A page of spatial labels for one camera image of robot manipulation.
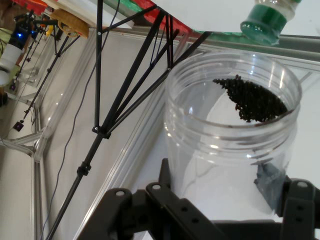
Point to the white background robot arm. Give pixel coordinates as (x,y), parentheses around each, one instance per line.
(11,53)

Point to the black background tripod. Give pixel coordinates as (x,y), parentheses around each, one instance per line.
(47,72)

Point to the black seeds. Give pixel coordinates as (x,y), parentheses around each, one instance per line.
(255,100)

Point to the clear plastic jar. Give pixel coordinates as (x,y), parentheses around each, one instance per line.
(212,162)

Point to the tan wooden object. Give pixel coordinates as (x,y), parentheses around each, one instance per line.
(71,23)

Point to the aluminium frame structure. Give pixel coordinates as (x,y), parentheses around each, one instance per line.
(37,175)

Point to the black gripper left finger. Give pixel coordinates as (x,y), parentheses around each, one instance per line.
(175,215)

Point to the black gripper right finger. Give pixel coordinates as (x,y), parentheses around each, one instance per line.
(300,212)

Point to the green-capped spice bottle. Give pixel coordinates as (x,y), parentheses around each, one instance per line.
(265,22)

